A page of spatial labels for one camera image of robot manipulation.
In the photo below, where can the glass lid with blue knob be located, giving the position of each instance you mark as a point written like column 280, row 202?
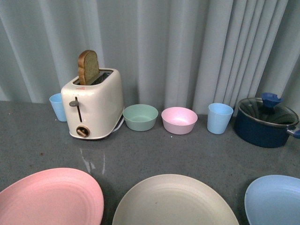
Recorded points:
column 268, row 110

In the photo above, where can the dark blue saucepan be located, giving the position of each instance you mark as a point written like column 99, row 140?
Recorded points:
column 266, row 136

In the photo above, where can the beige plate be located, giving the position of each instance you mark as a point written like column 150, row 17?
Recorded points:
column 172, row 199

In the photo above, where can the brown bread slice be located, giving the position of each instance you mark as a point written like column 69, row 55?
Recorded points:
column 88, row 67

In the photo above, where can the cream two-slot toaster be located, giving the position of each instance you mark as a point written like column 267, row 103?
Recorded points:
column 93, row 111

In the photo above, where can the blue plate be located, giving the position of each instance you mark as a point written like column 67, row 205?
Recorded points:
column 273, row 200

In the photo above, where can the light blue cup behind toaster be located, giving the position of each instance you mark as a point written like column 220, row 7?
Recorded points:
column 57, row 105

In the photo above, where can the pink plastic bowl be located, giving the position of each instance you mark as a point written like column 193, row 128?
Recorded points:
column 179, row 120

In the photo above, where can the green plastic bowl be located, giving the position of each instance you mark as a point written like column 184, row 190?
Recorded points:
column 140, row 117

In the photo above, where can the light blue plastic cup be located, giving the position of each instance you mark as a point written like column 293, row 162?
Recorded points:
column 219, row 116

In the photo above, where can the pink plate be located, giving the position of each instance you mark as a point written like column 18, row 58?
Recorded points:
column 59, row 196

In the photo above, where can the grey pleated curtain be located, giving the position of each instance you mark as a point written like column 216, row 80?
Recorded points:
column 187, row 53

